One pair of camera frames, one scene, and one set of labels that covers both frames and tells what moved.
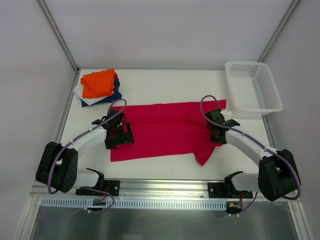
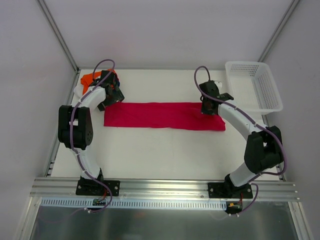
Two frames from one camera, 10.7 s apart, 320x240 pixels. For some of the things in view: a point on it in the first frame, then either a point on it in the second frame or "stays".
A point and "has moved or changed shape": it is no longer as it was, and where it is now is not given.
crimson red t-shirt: (166, 129) has moved or changed shape
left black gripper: (124, 136) → (113, 97)
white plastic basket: (251, 87) stays
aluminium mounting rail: (147, 189) stays
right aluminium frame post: (280, 28) stays
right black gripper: (216, 135) → (208, 107)
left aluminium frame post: (59, 35) stays
